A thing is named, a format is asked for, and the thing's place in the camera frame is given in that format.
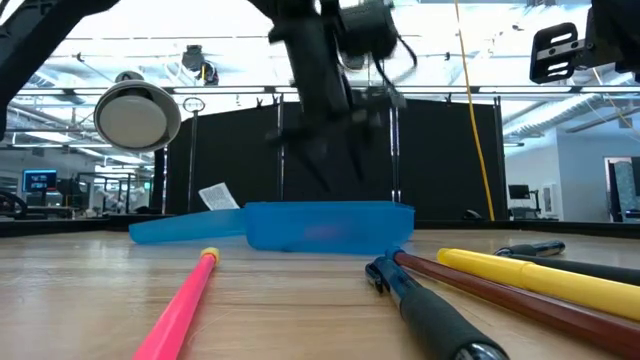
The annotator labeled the slim black pen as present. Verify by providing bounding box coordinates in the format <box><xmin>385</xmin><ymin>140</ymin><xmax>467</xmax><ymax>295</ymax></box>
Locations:
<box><xmin>493</xmin><ymin>239</ymin><xmax>640</xmax><ymax>288</ymax></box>

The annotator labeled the long pink pencil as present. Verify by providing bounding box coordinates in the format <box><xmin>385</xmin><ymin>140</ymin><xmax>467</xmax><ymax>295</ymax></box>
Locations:
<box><xmin>131</xmin><ymin>246</ymin><xmax>222</xmax><ymax>360</ymax></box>

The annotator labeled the yellow pen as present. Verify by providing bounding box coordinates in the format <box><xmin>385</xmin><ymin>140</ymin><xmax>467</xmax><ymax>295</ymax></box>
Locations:
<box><xmin>436</xmin><ymin>247</ymin><xmax>640</xmax><ymax>323</ymax></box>

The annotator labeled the blue translucent plastic supply box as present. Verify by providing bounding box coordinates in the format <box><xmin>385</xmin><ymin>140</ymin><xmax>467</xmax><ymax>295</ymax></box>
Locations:
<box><xmin>128</xmin><ymin>200</ymin><xmax>417</xmax><ymax>257</ymax></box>

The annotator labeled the black ceiling camera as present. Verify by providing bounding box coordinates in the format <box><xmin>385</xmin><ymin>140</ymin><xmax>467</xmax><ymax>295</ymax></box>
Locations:
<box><xmin>180</xmin><ymin>43</ymin><xmax>221</xmax><ymax>87</ymax></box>

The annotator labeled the blue-lit computer monitor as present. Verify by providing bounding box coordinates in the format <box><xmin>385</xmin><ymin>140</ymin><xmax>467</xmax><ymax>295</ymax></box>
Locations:
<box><xmin>21</xmin><ymin>168</ymin><xmax>59</xmax><ymax>194</ymax></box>

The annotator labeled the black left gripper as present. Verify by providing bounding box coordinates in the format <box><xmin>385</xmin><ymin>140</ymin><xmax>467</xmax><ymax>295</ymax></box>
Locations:
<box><xmin>268</xmin><ymin>85</ymin><xmax>408</xmax><ymax>194</ymax></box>

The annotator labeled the black partition screen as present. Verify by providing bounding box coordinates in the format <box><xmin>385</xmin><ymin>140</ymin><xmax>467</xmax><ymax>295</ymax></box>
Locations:
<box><xmin>164</xmin><ymin>96</ymin><xmax>507</xmax><ymax>223</ymax></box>

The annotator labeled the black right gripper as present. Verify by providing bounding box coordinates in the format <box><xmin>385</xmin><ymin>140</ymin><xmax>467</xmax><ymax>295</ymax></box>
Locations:
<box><xmin>528</xmin><ymin>0</ymin><xmax>640</xmax><ymax>85</ymax></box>

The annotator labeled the black and blue pen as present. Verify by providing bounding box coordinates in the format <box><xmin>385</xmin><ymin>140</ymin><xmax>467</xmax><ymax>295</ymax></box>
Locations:
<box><xmin>364</xmin><ymin>255</ymin><xmax>512</xmax><ymax>360</ymax></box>

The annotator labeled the brown pencil with blue end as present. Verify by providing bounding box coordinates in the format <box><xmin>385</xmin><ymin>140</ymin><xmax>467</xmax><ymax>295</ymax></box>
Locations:
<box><xmin>384</xmin><ymin>245</ymin><xmax>640</xmax><ymax>360</ymax></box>

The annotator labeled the yellow hanging cable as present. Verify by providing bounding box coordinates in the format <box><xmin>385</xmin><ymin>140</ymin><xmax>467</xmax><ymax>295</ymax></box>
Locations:
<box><xmin>452</xmin><ymin>0</ymin><xmax>497</xmax><ymax>223</ymax></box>

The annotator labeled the background robot workstation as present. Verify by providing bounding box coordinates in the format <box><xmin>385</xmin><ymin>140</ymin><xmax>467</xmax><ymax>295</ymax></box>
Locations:
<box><xmin>58</xmin><ymin>171</ymin><xmax>152</xmax><ymax>217</ymax></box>

